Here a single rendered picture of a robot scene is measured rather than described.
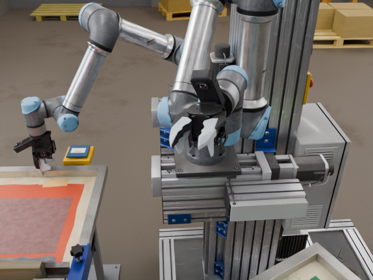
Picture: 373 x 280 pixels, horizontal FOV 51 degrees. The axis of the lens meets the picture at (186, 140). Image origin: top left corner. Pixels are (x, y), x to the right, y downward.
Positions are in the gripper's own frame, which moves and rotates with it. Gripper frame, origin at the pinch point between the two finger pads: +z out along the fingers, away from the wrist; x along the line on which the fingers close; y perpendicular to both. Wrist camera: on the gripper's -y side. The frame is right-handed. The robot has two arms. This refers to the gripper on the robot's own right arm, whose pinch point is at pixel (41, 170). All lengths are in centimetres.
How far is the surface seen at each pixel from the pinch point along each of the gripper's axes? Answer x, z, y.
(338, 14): 466, 63, 311
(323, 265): -53, 3, 111
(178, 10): 604, 91, 65
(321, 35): 457, 93, 287
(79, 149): 20.2, 2.6, 12.4
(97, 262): 16, 82, 12
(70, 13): 612, 98, -138
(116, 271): 22, 99, 21
